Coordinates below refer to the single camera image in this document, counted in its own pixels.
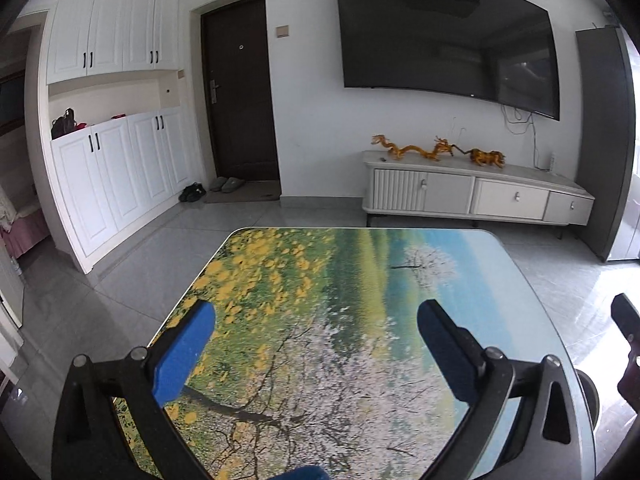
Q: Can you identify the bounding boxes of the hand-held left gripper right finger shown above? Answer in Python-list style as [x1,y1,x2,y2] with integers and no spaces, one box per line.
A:
[416,299,596,480]

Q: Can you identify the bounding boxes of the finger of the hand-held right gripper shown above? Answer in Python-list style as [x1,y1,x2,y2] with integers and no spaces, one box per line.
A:
[611,292,640,347]
[617,349,640,402]

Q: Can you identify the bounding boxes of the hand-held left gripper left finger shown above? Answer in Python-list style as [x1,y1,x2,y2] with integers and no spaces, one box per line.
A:
[50,299,217,480]

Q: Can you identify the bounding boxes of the dark round stool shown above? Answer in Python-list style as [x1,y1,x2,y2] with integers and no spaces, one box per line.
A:
[575,367,601,430]

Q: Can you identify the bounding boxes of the glass balcony door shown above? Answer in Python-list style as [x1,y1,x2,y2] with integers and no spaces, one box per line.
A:
[615,170,640,261]

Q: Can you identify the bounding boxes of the white tv cabinet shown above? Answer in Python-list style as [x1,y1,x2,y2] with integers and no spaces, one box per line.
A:
[362,150,596,240]

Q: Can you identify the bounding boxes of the blue plastic object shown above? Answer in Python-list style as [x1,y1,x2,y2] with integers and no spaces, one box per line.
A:
[272,465,329,480]

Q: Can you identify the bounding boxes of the brown doormat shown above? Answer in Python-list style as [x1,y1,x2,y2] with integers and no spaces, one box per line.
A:
[204,181,282,204]

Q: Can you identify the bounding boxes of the tall dark grey cabinet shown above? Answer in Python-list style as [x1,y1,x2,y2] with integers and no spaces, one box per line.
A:
[575,25,640,263]

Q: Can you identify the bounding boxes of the golden tiger ornament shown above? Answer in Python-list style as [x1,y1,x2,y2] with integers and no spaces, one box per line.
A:
[467,148,506,167]

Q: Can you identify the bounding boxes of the golden dragon ornament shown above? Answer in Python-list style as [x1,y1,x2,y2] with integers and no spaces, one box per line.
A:
[371,135,459,162]

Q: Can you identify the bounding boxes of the white built-in cabinet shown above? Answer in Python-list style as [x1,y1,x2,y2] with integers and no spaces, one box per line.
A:
[40,0,195,275]

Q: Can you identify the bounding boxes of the bed with pink cover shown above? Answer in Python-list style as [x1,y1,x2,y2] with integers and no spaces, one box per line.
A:
[0,185,52,261]

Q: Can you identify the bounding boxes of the dark handbag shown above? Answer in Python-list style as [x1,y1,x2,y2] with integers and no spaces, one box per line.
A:
[51,108,77,140]

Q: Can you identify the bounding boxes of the dark brown entrance door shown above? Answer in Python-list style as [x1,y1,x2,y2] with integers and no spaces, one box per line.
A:
[201,0,280,183]

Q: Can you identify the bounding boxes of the large black television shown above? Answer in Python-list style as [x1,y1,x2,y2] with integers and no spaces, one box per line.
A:
[334,0,561,122]

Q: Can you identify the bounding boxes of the television cables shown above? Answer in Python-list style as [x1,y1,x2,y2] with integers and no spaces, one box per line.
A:
[500,105,545,168]

